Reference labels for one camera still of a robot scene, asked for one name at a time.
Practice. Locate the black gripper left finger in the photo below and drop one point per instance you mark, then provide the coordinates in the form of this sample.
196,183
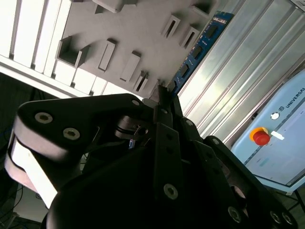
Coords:
78,112

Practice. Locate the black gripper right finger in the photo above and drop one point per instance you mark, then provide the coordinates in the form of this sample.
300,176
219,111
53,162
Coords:
214,171

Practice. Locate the blue RAM stick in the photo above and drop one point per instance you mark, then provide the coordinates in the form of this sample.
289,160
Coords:
196,51

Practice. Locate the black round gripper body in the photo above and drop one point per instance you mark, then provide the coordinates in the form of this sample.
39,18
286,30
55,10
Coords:
109,198

